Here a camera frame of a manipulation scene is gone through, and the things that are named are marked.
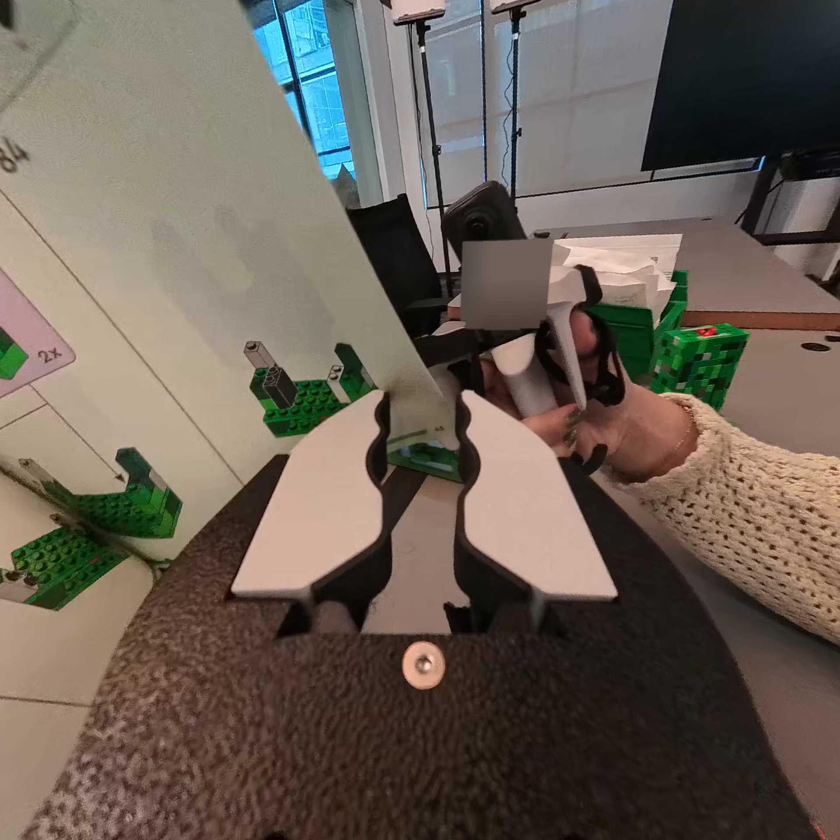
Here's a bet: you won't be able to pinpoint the black office chair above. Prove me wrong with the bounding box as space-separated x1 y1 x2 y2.
346 193 454 342

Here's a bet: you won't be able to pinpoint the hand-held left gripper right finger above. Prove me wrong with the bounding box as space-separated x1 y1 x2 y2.
455 390 620 605

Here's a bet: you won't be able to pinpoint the thin gold bracelet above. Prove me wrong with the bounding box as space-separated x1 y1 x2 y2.
659 403 698 463

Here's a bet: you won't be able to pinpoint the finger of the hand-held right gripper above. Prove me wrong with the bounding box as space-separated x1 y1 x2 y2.
415 319 487 363

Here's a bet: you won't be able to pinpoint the white paper bags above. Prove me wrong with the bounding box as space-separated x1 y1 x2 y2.
551 233 683 309

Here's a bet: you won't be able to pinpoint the black light stand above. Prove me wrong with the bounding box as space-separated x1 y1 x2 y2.
392 0 455 296
489 0 527 201

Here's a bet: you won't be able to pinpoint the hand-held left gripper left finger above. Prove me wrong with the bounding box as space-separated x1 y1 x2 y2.
230 389 395 603

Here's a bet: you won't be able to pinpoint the window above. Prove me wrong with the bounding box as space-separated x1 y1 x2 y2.
252 0 361 178

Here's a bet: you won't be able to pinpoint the person's right forearm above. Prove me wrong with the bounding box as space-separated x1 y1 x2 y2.
604 392 840 647

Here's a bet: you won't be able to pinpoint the lego instruction booklet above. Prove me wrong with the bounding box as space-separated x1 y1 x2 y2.
0 0 463 840

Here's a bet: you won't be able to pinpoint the black screen stand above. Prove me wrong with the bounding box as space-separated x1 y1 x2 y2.
742 150 840 247

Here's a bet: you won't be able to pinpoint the green plastic box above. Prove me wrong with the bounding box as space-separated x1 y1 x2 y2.
584 269 690 383

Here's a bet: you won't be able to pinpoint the green pixelated lego build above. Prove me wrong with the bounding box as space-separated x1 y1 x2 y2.
650 322 750 413

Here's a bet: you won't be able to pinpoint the person's right hand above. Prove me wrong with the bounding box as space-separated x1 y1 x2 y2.
486 308 697 480

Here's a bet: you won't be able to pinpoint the large black screen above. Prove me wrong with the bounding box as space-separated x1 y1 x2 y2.
640 0 840 173

